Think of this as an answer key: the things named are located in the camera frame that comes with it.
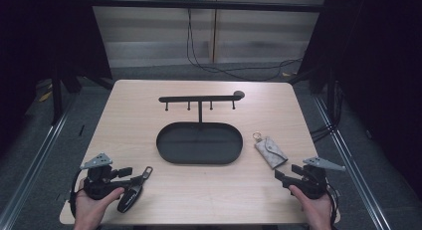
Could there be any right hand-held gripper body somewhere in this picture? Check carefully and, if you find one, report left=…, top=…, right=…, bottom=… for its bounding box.
left=300, top=156, right=346, bottom=201

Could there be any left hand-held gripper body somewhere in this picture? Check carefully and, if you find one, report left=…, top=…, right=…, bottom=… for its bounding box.
left=79, top=152, right=133, bottom=201

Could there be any black car key with clip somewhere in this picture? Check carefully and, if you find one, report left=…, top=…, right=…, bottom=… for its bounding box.
left=116, top=165, right=154, bottom=214

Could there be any person's right hand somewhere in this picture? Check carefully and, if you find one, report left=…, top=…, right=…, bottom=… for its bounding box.
left=288, top=185, right=333, bottom=230

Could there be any person's left hand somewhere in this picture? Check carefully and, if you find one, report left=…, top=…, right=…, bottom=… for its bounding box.
left=73, top=186, right=125, bottom=230

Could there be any black key rack with tray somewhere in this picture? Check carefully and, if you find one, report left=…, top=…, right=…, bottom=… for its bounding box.
left=155, top=90, right=247, bottom=166

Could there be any black metal stand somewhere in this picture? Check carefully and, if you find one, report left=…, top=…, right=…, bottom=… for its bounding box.
left=49, top=65, right=65, bottom=126

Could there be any yellow tape piece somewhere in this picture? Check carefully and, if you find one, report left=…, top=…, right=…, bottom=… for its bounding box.
left=38, top=90, right=54, bottom=104

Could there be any black curtain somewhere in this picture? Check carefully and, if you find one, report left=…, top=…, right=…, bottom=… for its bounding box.
left=298, top=0, right=422, bottom=199
left=0, top=0, right=113, bottom=159

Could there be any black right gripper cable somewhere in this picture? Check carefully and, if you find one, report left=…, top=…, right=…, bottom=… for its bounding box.
left=325, top=185, right=340, bottom=230

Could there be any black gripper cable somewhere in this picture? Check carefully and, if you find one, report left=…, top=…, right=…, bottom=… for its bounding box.
left=68, top=169, right=85, bottom=221
left=325, top=185, right=340, bottom=230

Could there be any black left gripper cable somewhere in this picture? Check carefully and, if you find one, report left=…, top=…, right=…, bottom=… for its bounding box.
left=68, top=169, right=85, bottom=221

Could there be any grey key pouch with ring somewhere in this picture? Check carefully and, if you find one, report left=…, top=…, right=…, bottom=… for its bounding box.
left=252, top=131, right=290, bottom=171

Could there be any metal floor rail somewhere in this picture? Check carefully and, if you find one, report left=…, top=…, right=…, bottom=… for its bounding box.
left=313, top=95, right=394, bottom=230
left=0, top=100, right=79, bottom=230

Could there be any bundle of black floor cables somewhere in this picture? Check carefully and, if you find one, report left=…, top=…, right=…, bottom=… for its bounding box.
left=310, top=80, right=344, bottom=143

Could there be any black wall cable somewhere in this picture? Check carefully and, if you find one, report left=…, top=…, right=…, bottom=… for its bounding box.
left=185, top=7, right=304, bottom=83

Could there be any black horizontal frame bar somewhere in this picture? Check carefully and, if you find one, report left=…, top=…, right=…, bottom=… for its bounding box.
left=89, top=0, right=327, bottom=14

